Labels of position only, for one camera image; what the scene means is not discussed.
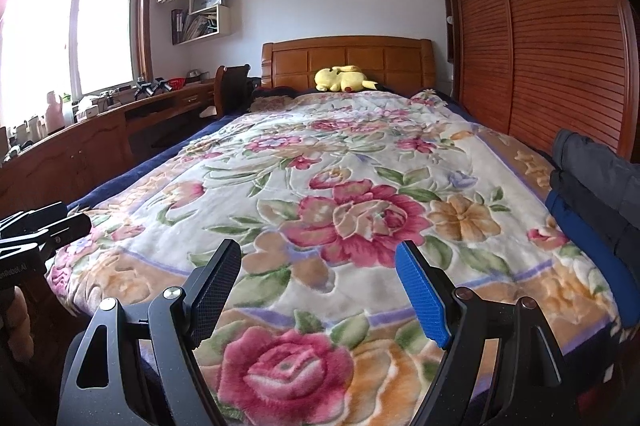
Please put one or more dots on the cluster of small bottles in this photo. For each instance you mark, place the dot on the cluster of small bottles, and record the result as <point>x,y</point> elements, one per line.
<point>22,138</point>

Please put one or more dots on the dark folded garment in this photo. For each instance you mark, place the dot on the dark folded garment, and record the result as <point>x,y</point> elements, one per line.
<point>580,201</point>

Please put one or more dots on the white wall shelf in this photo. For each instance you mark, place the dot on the white wall shelf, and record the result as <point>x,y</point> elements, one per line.
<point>222,23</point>

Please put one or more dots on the wooden framed window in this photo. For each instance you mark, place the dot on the wooden framed window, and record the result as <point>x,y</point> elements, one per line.
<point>105,21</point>

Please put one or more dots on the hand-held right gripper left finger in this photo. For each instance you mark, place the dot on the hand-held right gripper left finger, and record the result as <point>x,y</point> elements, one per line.
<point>215,291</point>

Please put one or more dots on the floral blanket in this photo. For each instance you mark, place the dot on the floral blanket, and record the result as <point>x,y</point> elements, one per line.
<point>350,166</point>

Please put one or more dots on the wooden bed headboard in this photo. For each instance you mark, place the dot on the wooden bed headboard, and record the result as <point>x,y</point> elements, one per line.
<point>350,63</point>

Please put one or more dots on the metal bowl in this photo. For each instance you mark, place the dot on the metal bowl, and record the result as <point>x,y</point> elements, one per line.
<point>193,74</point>

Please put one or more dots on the wooden desk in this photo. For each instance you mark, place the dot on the wooden desk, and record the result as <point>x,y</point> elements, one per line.
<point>75,156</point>

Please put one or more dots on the wooden slatted wardrobe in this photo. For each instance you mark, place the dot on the wooden slatted wardrobe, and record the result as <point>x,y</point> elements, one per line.
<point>540,31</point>

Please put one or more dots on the person's left hand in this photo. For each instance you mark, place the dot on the person's left hand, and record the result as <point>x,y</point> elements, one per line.
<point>20,321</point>

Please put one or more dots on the yellow plush toy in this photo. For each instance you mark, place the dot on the yellow plush toy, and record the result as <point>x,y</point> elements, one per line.
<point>342,80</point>

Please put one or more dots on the blue folded garment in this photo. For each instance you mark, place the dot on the blue folded garment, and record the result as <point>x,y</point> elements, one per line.
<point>595,266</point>

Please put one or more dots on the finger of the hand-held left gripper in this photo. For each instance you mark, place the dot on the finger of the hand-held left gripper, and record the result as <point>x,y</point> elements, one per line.
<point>55,233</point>
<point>30,218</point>

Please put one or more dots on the red basket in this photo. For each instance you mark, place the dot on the red basket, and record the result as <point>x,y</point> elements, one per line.
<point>176,83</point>

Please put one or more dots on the pink bottle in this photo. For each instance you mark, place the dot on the pink bottle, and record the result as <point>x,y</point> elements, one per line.
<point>54,113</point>

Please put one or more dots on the wooden chair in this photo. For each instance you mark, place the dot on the wooden chair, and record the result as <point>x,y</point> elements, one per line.
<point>232,88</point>

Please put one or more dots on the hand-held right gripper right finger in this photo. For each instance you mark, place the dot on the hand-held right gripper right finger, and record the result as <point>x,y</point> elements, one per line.
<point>425,301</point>

